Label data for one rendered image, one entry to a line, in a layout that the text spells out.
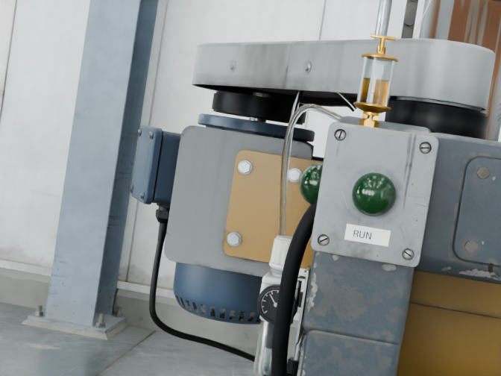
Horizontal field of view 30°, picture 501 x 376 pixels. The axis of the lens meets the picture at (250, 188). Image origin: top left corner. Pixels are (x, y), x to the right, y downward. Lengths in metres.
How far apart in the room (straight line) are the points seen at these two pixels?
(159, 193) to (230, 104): 0.14
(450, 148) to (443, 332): 0.34
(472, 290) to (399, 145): 0.33
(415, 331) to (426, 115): 0.28
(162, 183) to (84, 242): 4.61
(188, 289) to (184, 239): 0.08
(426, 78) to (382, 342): 0.24
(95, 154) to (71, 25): 1.00
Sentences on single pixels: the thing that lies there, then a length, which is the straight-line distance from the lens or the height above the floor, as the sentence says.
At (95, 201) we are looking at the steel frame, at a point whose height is 0.79.
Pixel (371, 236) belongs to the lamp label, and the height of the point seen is 1.26.
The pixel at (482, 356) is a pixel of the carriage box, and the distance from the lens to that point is 1.01.
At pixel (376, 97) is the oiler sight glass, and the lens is 0.71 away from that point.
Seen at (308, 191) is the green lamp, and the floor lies 1.28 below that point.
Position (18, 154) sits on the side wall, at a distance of 6.33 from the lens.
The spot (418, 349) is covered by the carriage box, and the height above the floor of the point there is 1.12.
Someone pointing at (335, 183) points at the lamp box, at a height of 1.29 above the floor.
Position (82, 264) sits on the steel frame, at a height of 0.41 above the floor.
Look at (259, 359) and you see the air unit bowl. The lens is 0.93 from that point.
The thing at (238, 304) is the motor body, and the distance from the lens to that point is 1.13.
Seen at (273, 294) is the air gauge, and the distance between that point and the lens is 0.90.
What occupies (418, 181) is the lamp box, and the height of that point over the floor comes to 1.30.
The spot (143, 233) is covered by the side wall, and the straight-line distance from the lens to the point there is 6.08.
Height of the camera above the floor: 1.31
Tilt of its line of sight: 3 degrees down
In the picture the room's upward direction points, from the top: 9 degrees clockwise
